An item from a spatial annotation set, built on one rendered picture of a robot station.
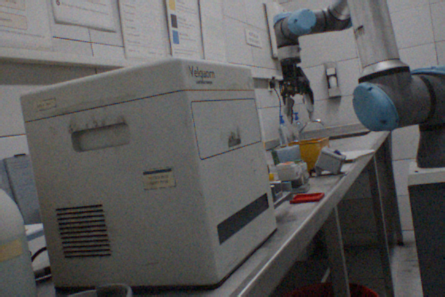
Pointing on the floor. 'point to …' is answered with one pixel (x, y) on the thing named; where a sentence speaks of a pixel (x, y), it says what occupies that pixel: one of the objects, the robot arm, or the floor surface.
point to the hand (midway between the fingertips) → (301, 119)
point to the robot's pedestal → (429, 235)
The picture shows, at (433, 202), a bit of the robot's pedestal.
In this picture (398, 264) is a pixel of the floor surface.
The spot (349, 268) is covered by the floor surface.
